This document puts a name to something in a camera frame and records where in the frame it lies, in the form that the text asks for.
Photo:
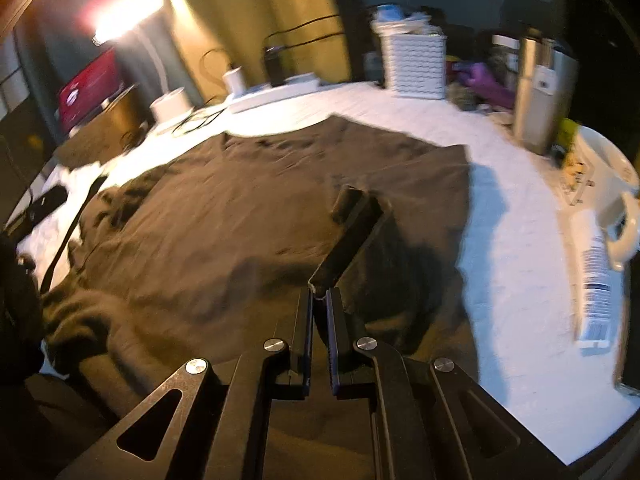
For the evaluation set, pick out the steel thermos bottle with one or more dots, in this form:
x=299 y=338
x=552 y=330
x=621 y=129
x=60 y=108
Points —
x=547 y=73

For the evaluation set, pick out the yellow curtain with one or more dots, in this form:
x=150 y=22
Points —
x=212 y=35

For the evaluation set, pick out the white power strip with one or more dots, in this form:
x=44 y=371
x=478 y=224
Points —
x=299 y=85

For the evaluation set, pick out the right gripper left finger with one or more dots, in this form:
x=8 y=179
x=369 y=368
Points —
x=196 y=425

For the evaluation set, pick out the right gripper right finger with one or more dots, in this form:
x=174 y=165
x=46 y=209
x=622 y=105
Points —
x=429 y=420

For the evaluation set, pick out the black charger adapter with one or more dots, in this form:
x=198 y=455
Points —
x=274 y=68

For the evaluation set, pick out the white plastic basket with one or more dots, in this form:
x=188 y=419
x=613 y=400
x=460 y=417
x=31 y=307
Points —
x=414 y=57

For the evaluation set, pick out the brown cardboard box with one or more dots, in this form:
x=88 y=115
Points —
x=117 y=129

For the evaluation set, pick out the white cartoon mug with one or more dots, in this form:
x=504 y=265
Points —
x=596 y=175

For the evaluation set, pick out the brown t-shirt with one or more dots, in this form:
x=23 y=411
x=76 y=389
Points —
x=205 y=256

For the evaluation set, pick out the white charger adapter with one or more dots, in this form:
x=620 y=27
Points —
x=234 y=82

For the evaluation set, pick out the purple plush toy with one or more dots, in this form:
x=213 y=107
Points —
x=479 y=79

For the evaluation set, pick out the white desk lamp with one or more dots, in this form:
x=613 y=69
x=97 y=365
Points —
x=115 y=19

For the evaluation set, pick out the white tube with barcode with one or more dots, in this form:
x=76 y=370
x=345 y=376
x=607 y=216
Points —
x=592 y=287

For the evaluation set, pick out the red screen tablet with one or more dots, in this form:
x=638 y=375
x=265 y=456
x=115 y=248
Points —
x=84 y=94

